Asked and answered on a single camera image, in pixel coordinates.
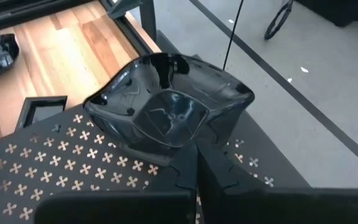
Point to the black square mini plate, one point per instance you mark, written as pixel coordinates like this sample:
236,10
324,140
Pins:
42,109

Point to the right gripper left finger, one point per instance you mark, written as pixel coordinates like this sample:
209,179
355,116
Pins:
120,208

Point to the black perforated metal shelf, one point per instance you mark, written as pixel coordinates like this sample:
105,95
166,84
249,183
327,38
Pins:
42,161

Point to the black floor box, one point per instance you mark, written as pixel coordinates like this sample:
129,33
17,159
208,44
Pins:
334,11

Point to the black mounting post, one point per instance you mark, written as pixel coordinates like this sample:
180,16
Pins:
148,18

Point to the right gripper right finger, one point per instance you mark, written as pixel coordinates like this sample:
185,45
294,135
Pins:
275,207

